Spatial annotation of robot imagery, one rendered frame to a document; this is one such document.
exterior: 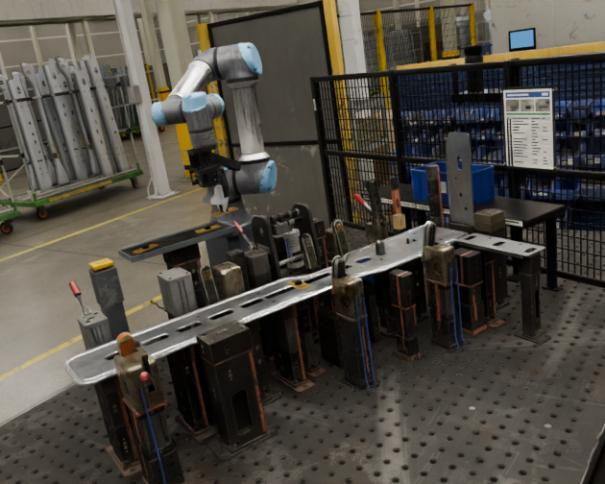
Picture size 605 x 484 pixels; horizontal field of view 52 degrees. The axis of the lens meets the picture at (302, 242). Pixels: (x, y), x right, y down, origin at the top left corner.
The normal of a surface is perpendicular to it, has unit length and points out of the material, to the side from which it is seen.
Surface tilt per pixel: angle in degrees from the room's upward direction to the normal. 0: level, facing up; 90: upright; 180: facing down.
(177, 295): 90
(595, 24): 90
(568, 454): 0
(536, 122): 90
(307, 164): 89
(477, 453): 0
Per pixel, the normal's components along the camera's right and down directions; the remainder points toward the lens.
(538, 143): -0.82, 0.28
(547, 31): -0.58, 0.32
